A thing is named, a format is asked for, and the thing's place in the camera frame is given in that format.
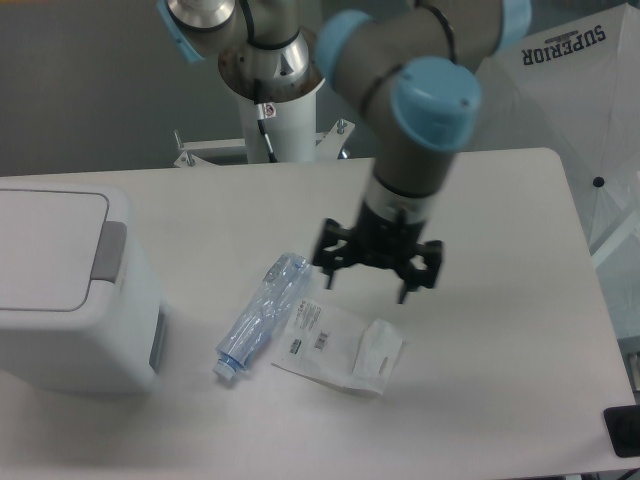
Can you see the white push-lid trash can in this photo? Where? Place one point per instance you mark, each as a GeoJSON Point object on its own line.
{"type": "Point", "coordinates": [81, 308]}

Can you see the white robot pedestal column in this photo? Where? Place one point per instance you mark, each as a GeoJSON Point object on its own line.
{"type": "Point", "coordinates": [293, 121]}

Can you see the crushed clear plastic bottle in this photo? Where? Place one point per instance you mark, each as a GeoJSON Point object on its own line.
{"type": "Point", "coordinates": [281, 287]}

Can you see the white metal base frame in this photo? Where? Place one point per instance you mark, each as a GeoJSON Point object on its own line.
{"type": "Point", "coordinates": [328, 145]}

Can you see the black device at edge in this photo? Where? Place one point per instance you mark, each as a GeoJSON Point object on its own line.
{"type": "Point", "coordinates": [622, 424]}

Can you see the white plastic packaging bag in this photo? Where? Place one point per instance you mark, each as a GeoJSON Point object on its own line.
{"type": "Point", "coordinates": [338, 348]}

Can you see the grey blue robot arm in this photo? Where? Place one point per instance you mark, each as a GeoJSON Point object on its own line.
{"type": "Point", "coordinates": [410, 78]}

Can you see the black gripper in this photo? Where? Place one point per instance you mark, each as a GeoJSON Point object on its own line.
{"type": "Point", "coordinates": [380, 243]}

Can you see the white superior umbrella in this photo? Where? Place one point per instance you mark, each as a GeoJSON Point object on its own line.
{"type": "Point", "coordinates": [574, 89]}

